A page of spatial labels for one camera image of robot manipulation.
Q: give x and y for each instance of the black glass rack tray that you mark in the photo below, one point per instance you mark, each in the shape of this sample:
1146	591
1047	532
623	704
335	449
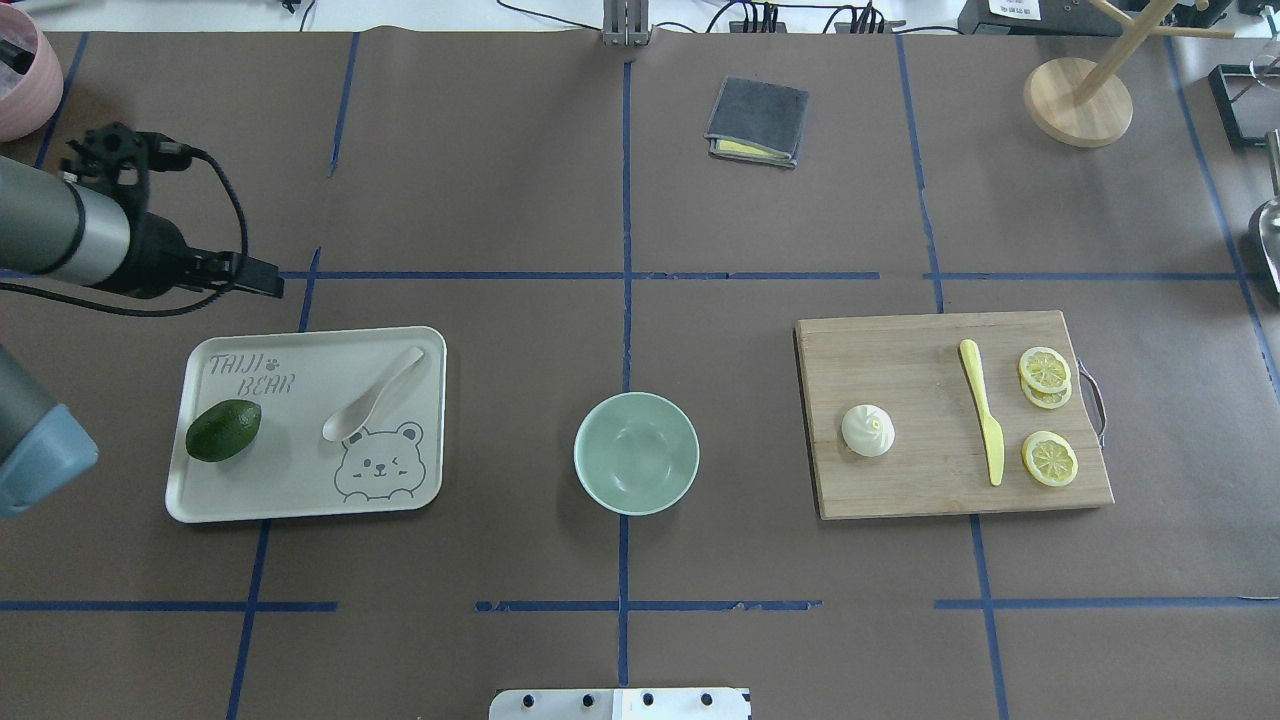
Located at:
1248	111

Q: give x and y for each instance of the hidden lemon slice underneath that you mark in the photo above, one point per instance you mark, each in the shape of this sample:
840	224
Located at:
1047	400

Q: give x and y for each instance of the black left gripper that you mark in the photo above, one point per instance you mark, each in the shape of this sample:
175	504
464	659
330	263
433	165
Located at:
160	259

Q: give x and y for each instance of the grey folded cloth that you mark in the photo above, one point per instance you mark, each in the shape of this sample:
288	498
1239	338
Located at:
758	122

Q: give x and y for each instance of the yellow plastic knife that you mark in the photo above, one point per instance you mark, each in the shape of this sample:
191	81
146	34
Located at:
992	432

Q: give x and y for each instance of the white steamed bun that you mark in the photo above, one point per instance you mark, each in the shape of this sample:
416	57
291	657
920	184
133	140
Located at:
868	430

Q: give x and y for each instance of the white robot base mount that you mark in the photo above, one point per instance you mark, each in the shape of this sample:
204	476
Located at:
623	703

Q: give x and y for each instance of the light green bowl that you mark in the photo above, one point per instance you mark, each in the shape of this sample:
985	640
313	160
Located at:
636	453

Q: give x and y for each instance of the wooden mug tree stand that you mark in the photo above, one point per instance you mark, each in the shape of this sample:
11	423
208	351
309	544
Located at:
1081	102

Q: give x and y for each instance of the metal scoop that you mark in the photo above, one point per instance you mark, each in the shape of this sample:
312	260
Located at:
1265	221

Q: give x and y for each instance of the upper lemon slice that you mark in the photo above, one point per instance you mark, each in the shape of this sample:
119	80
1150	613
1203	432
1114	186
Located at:
1045	370

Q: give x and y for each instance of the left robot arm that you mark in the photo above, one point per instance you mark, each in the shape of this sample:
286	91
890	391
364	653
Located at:
105	240

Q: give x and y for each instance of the lemon slice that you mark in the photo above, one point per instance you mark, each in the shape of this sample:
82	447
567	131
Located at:
1045	370
1049	459

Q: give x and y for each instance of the green avocado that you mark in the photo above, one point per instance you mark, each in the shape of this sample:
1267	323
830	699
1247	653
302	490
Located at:
224	430

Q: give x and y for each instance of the white bear tray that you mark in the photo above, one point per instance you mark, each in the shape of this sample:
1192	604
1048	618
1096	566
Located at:
393	463

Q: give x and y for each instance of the aluminium frame post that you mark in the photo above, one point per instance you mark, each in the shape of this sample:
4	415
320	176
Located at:
626	23

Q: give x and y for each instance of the pink bowl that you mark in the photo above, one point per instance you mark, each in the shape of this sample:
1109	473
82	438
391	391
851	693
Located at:
29	100

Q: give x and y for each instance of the lower lemon slice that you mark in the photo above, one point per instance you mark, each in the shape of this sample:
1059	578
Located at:
1049	459

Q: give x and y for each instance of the wooden cutting board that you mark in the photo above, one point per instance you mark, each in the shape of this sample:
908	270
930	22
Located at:
909	365

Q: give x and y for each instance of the white ceramic spoon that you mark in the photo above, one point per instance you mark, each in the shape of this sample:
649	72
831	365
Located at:
346	420

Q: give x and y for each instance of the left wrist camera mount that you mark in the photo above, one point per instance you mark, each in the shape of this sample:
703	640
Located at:
118	160

